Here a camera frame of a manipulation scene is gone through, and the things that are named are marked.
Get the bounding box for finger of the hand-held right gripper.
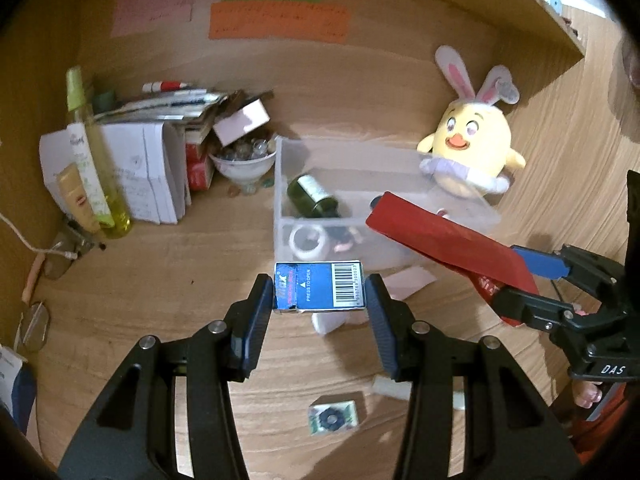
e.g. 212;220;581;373
510;244;628;306
487;282;628;351

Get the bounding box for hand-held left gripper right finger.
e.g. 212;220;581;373
366;273;583;480

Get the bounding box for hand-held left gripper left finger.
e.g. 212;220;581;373
57;272;276;480

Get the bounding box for small blue cardboard box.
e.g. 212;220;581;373
273;260;369;316

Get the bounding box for red paper envelope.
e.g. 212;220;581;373
366;191;541;328

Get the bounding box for clear plastic storage bin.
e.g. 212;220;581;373
272;136;501;272

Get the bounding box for person's right hand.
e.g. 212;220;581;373
572;378;606;410

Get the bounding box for white paper scrap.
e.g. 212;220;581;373
312;312;370;335

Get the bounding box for white eraser block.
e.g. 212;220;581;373
372;377;417;402

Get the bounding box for white tape roll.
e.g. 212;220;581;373
289;223;331;261

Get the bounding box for small square printed packet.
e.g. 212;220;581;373
307;393;360;437

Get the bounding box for dark green glass bottle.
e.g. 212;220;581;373
286;174;362;253

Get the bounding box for yellow chick plush bunny ears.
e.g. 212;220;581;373
417;45;527;197

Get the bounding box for white ceramic bowl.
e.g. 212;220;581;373
209;150;277;187

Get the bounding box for red books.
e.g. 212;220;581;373
184;127;216;191

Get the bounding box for white folded paper sheets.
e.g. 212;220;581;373
39;121;192;226

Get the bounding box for small white box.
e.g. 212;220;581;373
213;99;271;147

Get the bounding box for yellow green spray bottle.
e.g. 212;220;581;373
66;66;134;240

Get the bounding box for beige cosmetic tube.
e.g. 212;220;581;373
56;162;103;234

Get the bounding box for clear eyeglasses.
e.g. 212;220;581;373
17;227;98;353

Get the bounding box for stack of booklets and papers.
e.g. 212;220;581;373
95;87;236;127

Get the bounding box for red white marker pen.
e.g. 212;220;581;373
142;80;194;94

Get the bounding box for blue white pouch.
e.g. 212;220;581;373
0;344;39;437

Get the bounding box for wooden shelf board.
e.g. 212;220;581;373
487;0;589;61

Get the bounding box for small green box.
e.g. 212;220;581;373
92;91;119;114

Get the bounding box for orange paper note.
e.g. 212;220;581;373
208;1;350;45

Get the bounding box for pink sticky note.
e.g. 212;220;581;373
111;0;195;37

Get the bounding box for white cable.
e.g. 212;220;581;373
0;212;79;262

